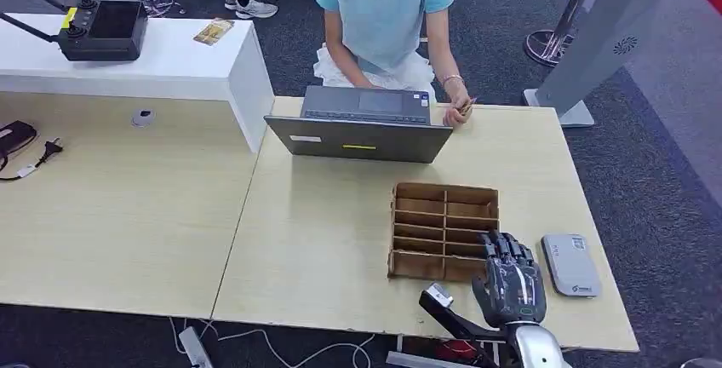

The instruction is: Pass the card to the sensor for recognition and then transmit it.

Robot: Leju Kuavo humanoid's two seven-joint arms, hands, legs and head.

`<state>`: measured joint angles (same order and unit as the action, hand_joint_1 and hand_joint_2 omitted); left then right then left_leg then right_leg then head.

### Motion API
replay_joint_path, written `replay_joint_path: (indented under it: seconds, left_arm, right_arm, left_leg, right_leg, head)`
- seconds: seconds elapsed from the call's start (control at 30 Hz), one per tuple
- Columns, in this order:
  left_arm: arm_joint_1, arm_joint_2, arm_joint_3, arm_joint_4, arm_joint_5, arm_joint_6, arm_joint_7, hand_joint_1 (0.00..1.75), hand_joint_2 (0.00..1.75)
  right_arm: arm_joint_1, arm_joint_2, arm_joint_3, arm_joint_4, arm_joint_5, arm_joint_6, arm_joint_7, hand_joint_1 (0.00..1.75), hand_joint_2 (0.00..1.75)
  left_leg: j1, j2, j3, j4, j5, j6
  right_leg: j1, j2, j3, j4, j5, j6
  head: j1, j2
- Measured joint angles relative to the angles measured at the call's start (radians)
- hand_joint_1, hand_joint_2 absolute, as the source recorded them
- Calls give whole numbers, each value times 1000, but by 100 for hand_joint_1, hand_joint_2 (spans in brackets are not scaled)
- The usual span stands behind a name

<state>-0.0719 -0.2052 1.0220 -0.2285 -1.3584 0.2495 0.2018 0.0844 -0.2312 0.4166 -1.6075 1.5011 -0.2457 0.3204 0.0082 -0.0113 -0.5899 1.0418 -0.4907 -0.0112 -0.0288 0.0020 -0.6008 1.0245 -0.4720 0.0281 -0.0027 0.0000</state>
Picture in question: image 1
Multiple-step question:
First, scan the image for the person's left hand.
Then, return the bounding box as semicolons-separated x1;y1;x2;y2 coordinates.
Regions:
442;80;473;129

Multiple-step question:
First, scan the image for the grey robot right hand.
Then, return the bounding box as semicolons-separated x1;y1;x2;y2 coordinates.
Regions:
473;231;547;330

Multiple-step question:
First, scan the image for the grey card reader device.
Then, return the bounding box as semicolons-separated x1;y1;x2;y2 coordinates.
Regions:
541;233;603;299

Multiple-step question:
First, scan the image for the red object under desk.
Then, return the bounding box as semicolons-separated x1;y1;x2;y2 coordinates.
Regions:
435;340;480;362

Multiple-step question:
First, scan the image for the wooden compartment card box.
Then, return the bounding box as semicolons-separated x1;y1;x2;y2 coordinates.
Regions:
387;181;501;285

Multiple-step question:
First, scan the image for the grey laptop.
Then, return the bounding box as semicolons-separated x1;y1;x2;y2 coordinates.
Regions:
263;85;454;164

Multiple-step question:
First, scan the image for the person seated at desk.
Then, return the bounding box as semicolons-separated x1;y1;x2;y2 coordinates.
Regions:
312;0;467;101

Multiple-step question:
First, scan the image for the grey kiosk stand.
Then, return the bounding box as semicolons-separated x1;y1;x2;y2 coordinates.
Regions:
523;0;673;129

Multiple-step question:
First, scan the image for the yellow card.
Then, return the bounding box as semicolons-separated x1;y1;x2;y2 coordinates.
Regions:
192;17;235;46

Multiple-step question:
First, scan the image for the white raised counter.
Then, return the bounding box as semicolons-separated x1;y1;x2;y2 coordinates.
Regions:
0;14;275;154

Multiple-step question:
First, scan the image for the white power strip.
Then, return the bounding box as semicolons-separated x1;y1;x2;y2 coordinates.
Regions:
178;326;215;368

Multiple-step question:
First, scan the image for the black remote controller with antennas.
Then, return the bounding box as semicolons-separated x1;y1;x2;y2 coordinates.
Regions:
0;0;149;63

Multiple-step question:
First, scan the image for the black pouch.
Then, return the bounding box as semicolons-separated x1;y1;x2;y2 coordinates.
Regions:
0;121;38;158

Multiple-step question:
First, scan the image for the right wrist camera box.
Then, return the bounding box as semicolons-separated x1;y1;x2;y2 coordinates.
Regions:
419;282;509;355

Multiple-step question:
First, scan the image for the chrome stanchion post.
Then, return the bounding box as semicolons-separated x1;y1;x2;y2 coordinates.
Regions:
524;0;607;67

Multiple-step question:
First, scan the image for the white cable under desk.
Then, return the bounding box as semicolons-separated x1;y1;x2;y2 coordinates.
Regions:
169;317;376;368

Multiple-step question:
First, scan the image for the black power plug cable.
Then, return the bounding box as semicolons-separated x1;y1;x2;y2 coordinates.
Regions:
0;138;64;183

